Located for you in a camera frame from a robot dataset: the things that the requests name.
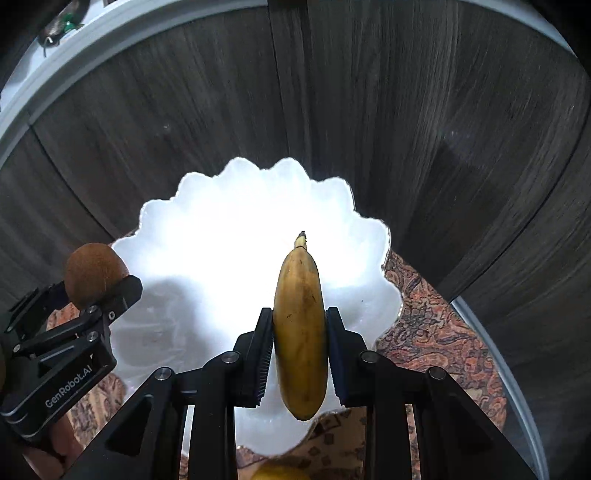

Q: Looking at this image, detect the white scalloped bowl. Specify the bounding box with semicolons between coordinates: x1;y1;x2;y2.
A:
109;156;404;459

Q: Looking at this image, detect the yellow banana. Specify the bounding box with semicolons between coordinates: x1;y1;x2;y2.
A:
273;232;328;421

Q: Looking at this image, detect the patterned paisley tablecloth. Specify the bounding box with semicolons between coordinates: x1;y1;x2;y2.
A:
57;252;508;479

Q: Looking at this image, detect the brown kiwi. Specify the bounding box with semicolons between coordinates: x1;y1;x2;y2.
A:
64;243;129;310

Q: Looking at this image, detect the white countertop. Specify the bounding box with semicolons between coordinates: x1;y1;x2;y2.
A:
0;0;591;153

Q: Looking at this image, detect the yellow lemon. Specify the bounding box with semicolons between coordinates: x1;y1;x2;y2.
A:
252;460;311;480

